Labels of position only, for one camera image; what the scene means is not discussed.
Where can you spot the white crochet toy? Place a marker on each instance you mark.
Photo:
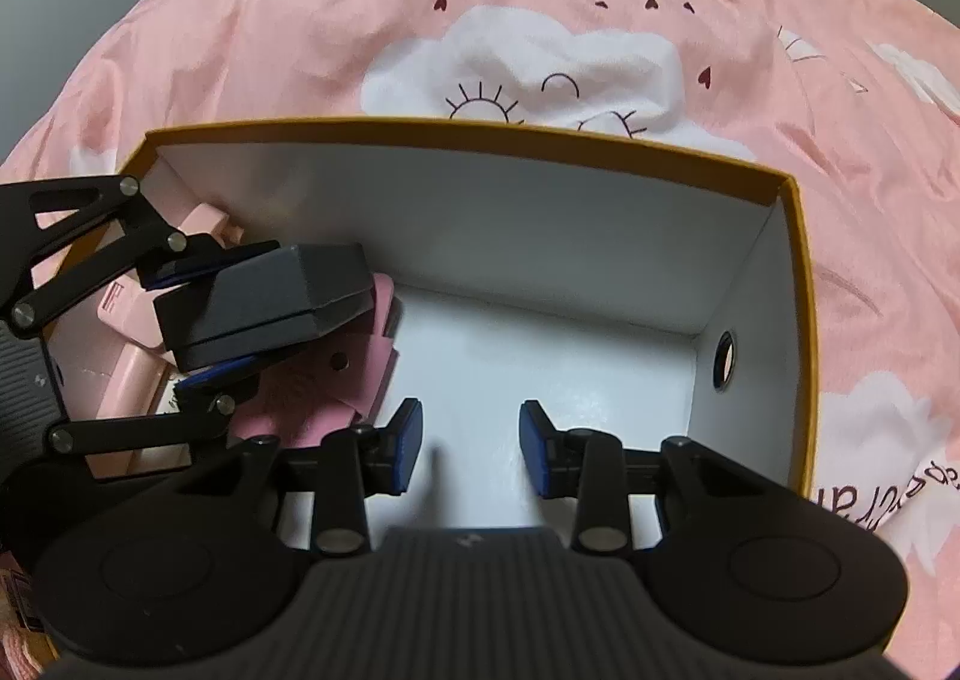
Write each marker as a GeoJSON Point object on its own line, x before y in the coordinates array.
{"type": "Point", "coordinates": [19, 650]}

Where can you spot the pink handheld fan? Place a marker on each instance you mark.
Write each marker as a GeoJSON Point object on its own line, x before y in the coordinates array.
{"type": "Point", "coordinates": [131, 380]}

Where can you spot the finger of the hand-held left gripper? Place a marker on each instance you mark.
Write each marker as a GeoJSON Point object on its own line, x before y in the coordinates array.
{"type": "Point", "coordinates": [161, 241]}
{"type": "Point", "coordinates": [150, 429]}

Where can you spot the grey box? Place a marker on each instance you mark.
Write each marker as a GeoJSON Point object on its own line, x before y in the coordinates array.
{"type": "Point", "coordinates": [262, 305]}

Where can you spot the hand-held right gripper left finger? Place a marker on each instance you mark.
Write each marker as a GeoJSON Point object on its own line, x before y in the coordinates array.
{"type": "Point", "coordinates": [409, 444]}

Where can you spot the pink case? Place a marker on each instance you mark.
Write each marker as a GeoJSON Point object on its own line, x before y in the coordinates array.
{"type": "Point", "coordinates": [360, 369]}

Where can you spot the pink printed blanket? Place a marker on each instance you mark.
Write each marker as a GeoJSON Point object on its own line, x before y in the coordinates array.
{"type": "Point", "coordinates": [675, 12]}

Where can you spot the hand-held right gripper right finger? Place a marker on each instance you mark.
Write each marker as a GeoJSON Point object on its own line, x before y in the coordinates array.
{"type": "Point", "coordinates": [536, 447]}

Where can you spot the orange cardboard box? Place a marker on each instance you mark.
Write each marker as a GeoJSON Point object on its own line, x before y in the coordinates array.
{"type": "Point", "coordinates": [562, 252]}

